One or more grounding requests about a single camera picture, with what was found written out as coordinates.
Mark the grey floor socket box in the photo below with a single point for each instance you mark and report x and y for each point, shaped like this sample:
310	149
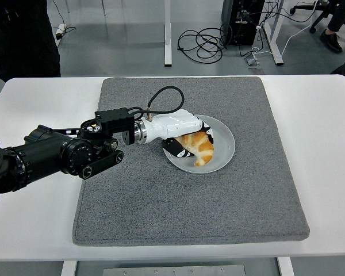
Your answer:
251	61

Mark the white desk leg with foot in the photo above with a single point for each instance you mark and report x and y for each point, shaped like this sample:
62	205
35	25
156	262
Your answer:
167	43
276	54

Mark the black office chair base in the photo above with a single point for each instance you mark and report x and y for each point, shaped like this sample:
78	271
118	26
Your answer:
322	15

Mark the grey metal plate with screws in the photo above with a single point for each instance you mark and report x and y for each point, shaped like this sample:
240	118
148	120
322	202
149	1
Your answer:
172	270

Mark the light grey round plate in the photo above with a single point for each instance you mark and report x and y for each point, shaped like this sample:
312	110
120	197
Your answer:
221	155

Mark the person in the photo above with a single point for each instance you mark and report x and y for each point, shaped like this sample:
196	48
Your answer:
20	43

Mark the black computer tower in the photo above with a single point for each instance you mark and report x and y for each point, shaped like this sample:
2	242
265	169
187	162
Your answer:
241	28

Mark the grey fabric mat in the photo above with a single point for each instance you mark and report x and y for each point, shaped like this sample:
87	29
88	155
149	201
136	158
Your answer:
189	201

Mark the person's leg and foot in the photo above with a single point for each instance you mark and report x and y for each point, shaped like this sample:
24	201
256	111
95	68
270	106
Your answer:
332	40

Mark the white table leg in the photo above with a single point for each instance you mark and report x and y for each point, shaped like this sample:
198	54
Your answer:
68	268
286	267

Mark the white power strip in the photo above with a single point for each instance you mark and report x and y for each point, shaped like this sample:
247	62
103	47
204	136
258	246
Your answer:
61	31

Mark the golden croissant bread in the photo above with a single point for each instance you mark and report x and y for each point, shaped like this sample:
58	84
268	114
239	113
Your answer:
202	149

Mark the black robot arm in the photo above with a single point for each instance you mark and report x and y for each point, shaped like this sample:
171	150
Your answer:
40	152

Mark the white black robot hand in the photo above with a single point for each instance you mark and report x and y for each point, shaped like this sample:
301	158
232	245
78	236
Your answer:
175	125

